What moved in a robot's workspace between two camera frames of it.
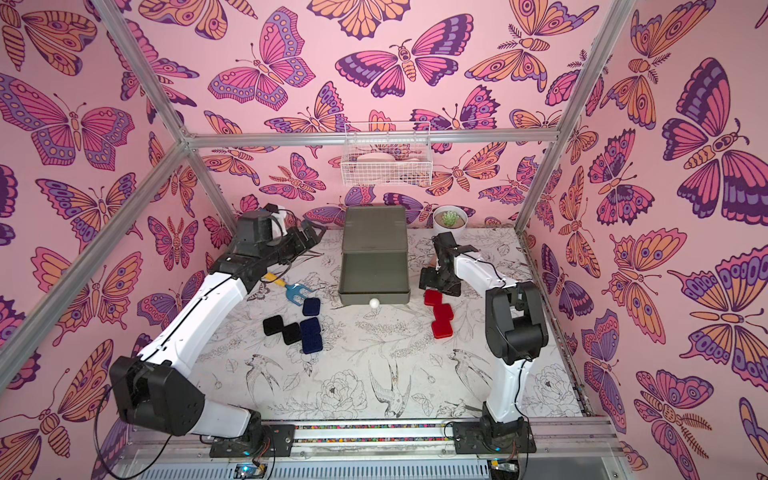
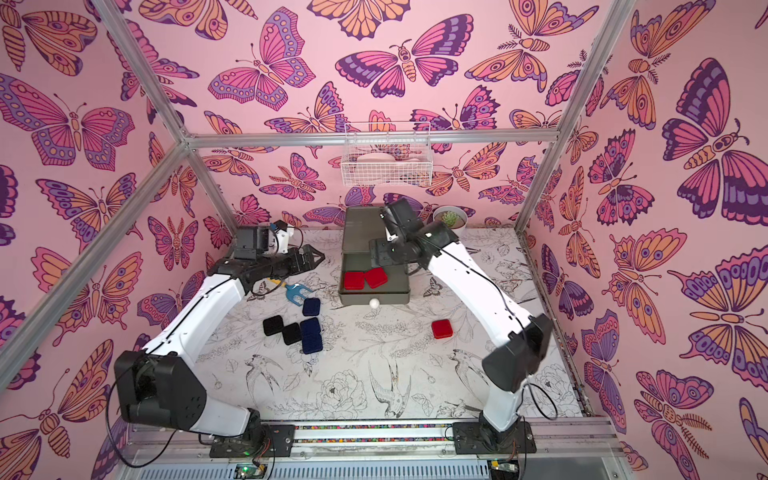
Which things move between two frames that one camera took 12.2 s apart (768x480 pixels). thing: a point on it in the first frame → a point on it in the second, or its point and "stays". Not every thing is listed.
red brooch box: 441,329 stays
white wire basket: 386,153 stays
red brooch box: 433,297 → 354,280
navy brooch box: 310,331 stays
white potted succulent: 449,219 stays
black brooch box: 291,333 stays
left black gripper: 306,228 → 298,263
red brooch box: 443,312 → 376,277
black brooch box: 273,325 stays
